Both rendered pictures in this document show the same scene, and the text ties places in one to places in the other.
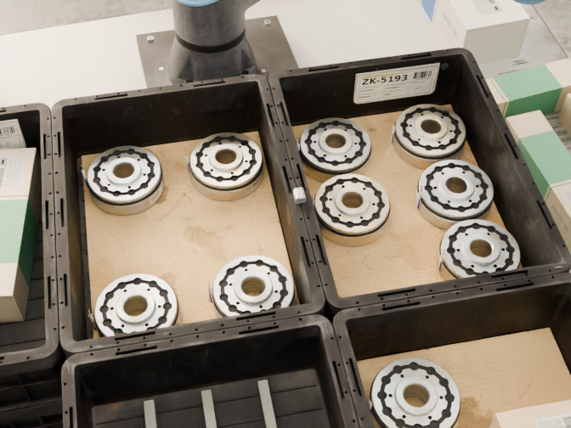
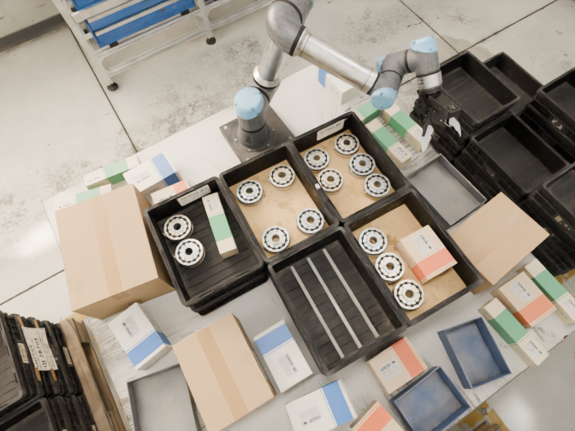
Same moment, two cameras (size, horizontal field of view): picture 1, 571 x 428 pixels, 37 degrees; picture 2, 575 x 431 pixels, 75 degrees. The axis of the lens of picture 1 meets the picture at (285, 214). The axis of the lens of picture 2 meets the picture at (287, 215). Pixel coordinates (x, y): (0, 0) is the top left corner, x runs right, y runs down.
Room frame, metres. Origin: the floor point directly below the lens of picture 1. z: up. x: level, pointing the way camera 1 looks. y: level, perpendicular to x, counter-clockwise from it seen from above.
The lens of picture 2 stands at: (0.08, 0.24, 2.16)
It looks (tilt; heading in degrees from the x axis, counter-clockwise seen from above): 67 degrees down; 347
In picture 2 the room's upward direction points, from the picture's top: 5 degrees counter-clockwise
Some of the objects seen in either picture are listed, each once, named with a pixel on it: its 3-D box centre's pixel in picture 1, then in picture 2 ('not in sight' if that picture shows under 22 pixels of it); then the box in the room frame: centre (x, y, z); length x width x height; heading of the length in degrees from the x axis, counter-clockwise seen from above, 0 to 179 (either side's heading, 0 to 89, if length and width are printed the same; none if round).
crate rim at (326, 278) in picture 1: (406, 167); (346, 164); (0.73, -0.16, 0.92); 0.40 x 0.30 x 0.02; 11
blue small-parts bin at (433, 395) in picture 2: not in sight; (429, 404); (-0.13, -0.15, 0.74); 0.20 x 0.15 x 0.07; 106
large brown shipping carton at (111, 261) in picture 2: not in sight; (116, 251); (0.71, 0.78, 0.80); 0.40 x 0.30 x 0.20; 5
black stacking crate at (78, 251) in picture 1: (181, 226); (278, 205); (0.67, 0.14, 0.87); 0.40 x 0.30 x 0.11; 11
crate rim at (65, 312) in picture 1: (177, 201); (277, 199); (0.67, 0.14, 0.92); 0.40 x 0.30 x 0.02; 11
